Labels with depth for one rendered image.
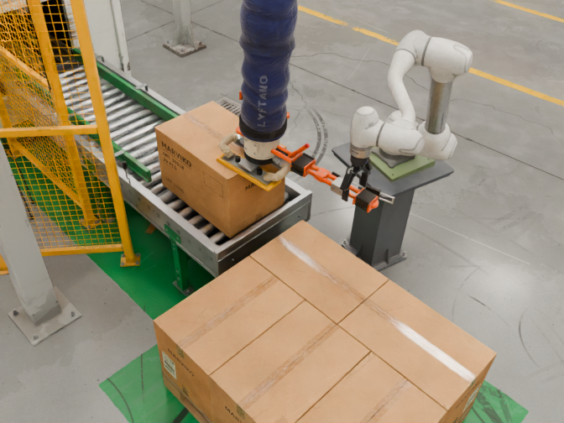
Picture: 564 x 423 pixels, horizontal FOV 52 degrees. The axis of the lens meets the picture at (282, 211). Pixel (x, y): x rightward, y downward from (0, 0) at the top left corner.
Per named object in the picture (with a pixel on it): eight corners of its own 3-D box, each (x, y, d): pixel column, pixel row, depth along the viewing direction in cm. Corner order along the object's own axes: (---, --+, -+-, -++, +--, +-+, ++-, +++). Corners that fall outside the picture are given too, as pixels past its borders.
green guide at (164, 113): (74, 59, 443) (71, 48, 437) (86, 54, 448) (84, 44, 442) (210, 151, 361) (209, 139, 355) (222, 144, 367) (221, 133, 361)
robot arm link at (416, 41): (394, 43, 255) (423, 50, 250) (407, 20, 264) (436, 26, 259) (391, 67, 265) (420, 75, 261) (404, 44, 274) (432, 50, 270)
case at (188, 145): (162, 185, 337) (154, 127, 310) (216, 157, 358) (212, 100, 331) (230, 238, 306) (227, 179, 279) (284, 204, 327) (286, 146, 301)
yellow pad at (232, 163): (216, 160, 289) (216, 153, 285) (229, 151, 294) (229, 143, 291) (268, 192, 275) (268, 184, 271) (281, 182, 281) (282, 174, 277)
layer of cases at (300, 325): (161, 369, 293) (152, 320, 266) (298, 268, 347) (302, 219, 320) (342, 558, 232) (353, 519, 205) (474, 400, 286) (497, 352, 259)
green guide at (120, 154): (6, 82, 414) (2, 71, 408) (20, 77, 419) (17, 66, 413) (137, 189, 332) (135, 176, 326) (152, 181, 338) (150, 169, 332)
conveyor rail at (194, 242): (7, 102, 422) (0, 79, 409) (14, 100, 425) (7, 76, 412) (215, 278, 305) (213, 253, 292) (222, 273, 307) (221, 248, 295)
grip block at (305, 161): (289, 169, 272) (289, 160, 268) (301, 160, 277) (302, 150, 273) (303, 178, 268) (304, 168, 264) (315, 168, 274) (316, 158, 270)
